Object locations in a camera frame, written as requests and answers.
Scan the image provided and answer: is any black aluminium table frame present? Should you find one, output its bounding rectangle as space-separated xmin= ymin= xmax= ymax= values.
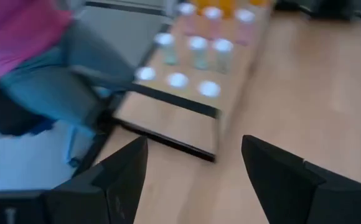
xmin=71 ymin=0 xmax=361 ymax=178

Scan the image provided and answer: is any small yellow-green pill bottle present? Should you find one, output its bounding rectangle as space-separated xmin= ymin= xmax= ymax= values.
xmin=187 ymin=35 xmax=210 ymax=71

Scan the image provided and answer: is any person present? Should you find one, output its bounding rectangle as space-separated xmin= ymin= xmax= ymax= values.
xmin=0 ymin=0 xmax=134 ymax=134

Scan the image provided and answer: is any green bottle with red capsule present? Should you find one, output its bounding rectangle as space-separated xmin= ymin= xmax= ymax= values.
xmin=212 ymin=39 xmax=234 ymax=75

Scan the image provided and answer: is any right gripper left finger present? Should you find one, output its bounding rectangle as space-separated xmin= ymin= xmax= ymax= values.
xmin=45 ymin=136 xmax=149 ymax=224

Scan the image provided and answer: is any black chair seat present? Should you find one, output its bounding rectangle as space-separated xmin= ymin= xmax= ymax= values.
xmin=0 ymin=74 xmax=57 ymax=138

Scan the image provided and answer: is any small yellow pill bottle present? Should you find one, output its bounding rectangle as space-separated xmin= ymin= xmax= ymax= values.
xmin=198 ymin=80 xmax=222 ymax=100

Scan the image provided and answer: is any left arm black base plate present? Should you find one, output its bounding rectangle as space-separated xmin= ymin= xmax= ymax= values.
xmin=276 ymin=0 xmax=361 ymax=20

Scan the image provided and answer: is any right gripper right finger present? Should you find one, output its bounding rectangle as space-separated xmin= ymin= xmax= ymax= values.
xmin=241 ymin=134 xmax=361 ymax=224

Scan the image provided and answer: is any small white-capped pill bottle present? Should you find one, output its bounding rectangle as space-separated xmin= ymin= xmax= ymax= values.
xmin=167 ymin=72 xmax=190 ymax=91

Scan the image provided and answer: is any small pale green pill bottle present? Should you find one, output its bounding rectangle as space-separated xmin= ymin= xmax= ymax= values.
xmin=135 ymin=66 xmax=157 ymax=83

